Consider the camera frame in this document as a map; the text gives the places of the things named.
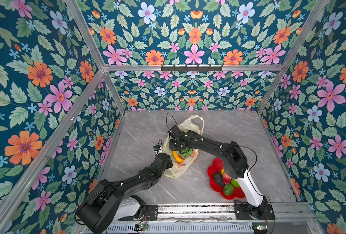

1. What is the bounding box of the green bell pepper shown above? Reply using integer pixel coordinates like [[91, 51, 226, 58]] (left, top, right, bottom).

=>
[[231, 179, 240, 188]]

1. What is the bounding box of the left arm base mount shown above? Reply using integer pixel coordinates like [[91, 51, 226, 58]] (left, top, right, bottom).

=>
[[114, 195, 159, 221]]

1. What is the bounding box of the black hook rail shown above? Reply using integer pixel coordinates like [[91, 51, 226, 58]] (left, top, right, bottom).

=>
[[160, 64, 223, 73]]

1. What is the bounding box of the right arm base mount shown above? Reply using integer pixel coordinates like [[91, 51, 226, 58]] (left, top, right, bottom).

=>
[[234, 197, 276, 220]]

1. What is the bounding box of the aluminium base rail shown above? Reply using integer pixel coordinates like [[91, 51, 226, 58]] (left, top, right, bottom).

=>
[[102, 202, 324, 234]]

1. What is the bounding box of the green grapes bunch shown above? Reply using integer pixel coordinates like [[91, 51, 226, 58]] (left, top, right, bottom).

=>
[[179, 148, 194, 160]]

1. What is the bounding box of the dark brown avocado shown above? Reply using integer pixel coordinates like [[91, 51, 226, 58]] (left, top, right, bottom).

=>
[[213, 171, 225, 187]]

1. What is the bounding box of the red apple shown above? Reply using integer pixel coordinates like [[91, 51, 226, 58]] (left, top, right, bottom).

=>
[[222, 173, 232, 184]]

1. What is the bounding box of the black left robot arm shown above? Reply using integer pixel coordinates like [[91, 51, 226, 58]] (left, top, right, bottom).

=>
[[75, 153, 173, 234]]

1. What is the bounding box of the cream plastic bag orange print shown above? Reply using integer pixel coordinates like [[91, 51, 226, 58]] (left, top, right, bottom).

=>
[[161, 115, 204, 179]]

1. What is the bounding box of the green avocado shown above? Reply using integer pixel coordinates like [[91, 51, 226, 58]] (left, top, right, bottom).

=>
[[223, 183, 235, 196]]

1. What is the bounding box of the small circuit board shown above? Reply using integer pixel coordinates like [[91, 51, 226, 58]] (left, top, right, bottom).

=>
[[134, 223, 149, 232], [252, 223, 268, 234]]

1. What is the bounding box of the yellow banana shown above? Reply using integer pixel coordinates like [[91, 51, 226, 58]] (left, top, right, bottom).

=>
[[172, 151, 184, 164]]

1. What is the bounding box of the small circuit board right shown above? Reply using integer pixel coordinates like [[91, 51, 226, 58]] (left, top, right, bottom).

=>
[[252, 223, 268, 234]]

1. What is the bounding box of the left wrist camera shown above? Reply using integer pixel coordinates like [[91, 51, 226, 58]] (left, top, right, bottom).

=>
[[153, 145, 161, 155]]

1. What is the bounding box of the red flower-shaped plate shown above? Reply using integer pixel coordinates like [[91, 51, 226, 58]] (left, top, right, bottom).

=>
[[207, 158, 246, 200]]

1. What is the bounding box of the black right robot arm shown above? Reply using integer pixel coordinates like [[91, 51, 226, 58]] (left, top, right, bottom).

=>
[[168, 125, 268, 219]]

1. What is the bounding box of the small circuit board left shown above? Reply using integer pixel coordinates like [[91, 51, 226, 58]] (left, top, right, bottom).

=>
[[134, 223, 149, 232]]

